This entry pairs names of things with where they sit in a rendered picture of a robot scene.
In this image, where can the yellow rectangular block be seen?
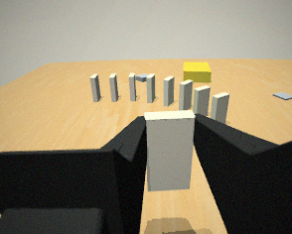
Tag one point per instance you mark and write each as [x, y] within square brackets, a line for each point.
[197, 72]

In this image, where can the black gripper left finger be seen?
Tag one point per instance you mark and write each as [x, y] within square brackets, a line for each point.
[110, 178]

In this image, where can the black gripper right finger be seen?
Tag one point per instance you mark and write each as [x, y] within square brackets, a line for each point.
[250, 178]

